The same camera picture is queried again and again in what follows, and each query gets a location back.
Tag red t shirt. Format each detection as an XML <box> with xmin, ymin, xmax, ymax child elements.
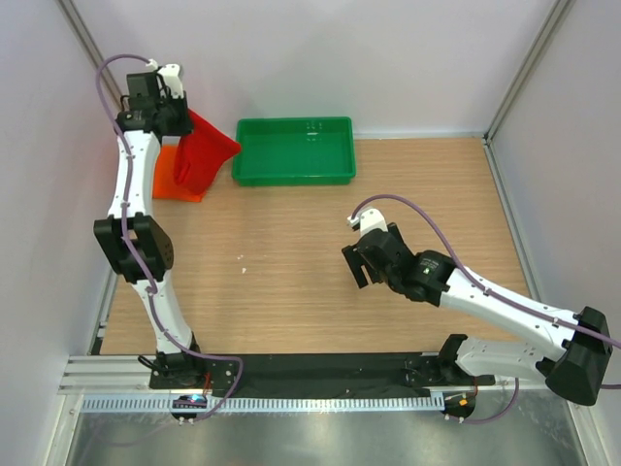
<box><xmin>174</xmin><ymin>110</ymin><xmax>242</xmax><ymax>202</ymax></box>

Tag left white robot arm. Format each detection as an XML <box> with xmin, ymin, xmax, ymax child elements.
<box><xmin>93</xmin><ymin>69</ymin><xmax>206</xmax><ymax>388</ymax></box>

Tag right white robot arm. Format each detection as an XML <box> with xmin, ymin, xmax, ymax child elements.
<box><xmin>342</xmin><ymin>216</ymin><xmax>612</xmax><ymax>406</ymax></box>

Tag folded orange t shirt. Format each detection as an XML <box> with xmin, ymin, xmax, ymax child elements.
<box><xmin>152</xmin><ymin>145</ymin><xmax>203</xmax><ymax>203</ymax></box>

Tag green plastic tray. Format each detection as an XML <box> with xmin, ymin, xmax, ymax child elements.
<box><xmin>231</xmin><ymin>116</ymin><xmax>357</xmax><ymax>187</ymax></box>

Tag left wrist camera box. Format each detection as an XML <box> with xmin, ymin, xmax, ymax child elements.
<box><xmin>146</xmin><ymin>59</ymin><xmax>185</xmax><ymax>99</ymax></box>

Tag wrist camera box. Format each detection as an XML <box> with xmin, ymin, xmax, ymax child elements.
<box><xmin>346</xmin><ymin>207</ymin><xmax>388</xmax><ymax>238</ymax></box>
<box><xmin>146</xmin><ymin>59</ymin><xmax>185</xmax><ymax>99</ymax></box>

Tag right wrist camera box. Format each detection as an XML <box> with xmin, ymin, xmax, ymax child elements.
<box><xmin>346</xmin><ymin>207</ymin><xmax>388</xmax><ymax>238</ymax></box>

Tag left aluminium frame post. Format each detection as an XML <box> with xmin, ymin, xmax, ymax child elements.
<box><xmin>57</xmin><ymin>0</ymin><xmax>148</xmax><ymax>147</ymax></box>

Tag aluminium frame post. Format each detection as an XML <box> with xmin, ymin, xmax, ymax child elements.
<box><xmin>482</xmin><ymin>0</ymin><xmax>574</xmax><ymax>147</ymax></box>
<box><xmin>57</xmin><ymin>0</ymin><xmax>148</xmax><ymax>147</ymax></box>

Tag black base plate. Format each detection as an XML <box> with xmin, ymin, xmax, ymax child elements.
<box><xmin>138</xmin><ymin>352</ymin><xmax>495</xmax><ymax>399</ymax></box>

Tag white slotted cable duct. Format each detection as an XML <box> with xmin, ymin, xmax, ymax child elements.
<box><xmin>81</xmin><ymin>392</ymin><xmax>444</xmax><ymax>414</ymax></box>

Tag aluminium front rail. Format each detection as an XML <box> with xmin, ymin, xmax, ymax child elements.
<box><xmin>61</xmin><ymin>355</ymin><xmax>549</xmax><ymax>398</ymax></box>

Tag right aluminium frame post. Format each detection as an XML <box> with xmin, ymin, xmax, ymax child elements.
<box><xmin>482</xmin><ymin>0</ymin><xmax>574</xmax><ymax>147</ymax></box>

